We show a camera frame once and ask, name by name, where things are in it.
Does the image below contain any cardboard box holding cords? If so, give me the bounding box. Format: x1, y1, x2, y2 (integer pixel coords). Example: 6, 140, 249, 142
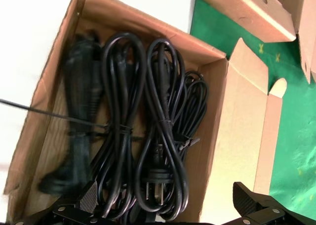
2, 0, 288, 225

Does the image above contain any long black cable tie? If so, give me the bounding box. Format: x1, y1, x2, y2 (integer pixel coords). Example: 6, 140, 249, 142
0, 98, 112, 131

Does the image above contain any black power cord with plug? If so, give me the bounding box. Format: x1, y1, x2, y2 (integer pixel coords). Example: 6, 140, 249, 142
134, 38, 190, 222

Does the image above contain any open cardboard box torn corner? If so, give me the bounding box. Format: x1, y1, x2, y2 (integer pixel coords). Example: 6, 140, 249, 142
197, 0, 316, 85

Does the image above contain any black power cord with tie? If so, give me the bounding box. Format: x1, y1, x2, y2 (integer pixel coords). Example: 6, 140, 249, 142
90, 32, 148, 221

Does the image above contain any thin black power cord bundle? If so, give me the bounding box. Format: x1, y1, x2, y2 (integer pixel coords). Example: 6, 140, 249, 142
172, 71, 209, 159

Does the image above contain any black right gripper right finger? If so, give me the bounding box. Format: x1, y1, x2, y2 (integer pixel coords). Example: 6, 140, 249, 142
233, 182, 316, 225

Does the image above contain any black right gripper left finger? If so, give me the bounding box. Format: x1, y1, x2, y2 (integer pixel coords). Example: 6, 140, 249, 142
14, 180, 99, 225

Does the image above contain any green table cloth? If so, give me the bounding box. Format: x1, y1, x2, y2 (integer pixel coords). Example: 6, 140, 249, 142
190, 0, 316, 221

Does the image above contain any thick black power cord bundle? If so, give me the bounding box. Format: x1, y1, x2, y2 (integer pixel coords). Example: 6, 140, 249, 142
38, 30, 103, 195

